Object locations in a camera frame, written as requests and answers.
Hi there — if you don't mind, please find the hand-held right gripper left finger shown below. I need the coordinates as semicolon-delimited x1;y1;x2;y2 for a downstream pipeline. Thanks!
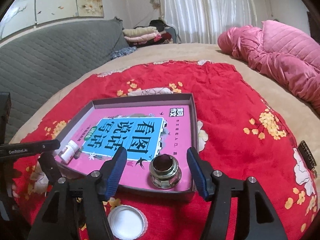
26;146;128;240

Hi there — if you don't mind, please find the pink rolled quilt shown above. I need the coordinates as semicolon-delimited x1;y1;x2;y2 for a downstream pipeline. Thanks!
217;25;320;110

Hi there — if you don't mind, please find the floral wall panel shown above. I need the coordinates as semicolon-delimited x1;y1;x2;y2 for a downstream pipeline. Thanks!
0;0;104;39

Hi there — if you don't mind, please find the pink book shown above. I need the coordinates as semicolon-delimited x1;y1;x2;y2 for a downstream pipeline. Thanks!
61;99;194;192

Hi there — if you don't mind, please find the red floral blanket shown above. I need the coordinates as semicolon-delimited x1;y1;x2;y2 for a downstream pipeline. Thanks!
12;60;319;240

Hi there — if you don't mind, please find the stack of folded clothes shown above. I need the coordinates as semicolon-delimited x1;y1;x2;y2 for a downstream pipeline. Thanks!
122;19;175;47

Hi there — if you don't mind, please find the blue patterned cloth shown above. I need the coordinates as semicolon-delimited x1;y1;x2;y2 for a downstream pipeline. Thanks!
110;46;137;60

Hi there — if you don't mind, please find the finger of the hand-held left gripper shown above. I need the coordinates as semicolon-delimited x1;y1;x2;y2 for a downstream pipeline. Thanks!
37;152;67;186

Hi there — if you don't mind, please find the small white pill bottle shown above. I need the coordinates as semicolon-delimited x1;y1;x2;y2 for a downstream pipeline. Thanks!
60;140;80;165

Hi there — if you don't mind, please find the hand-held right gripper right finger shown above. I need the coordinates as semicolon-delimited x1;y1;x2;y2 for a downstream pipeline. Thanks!
186;147;288;240

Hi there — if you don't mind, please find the white curtain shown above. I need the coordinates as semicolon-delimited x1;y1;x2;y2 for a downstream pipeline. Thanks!
157;0;258;44

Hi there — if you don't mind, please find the large metal flange nut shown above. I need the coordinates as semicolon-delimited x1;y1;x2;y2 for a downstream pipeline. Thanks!
149;155;182;190

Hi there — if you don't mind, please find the white plastic lid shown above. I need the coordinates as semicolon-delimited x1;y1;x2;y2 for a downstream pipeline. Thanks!
107;204;148;239

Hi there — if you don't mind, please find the pink quilted pillow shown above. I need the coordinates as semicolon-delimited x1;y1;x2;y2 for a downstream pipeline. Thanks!
261;19;320;73

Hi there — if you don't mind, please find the grey cardboard box tray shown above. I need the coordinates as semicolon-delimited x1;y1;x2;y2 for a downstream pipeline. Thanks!
54;93;199;202

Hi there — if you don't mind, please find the black blanket label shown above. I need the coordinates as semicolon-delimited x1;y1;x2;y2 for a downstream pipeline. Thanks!
297;140;317;170

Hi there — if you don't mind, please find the beige bed sheet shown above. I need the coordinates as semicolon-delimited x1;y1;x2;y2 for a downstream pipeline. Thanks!
9;42;320;143

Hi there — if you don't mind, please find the grey quilted headboard cover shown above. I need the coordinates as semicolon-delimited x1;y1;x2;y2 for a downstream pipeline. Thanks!
0;17;130;143

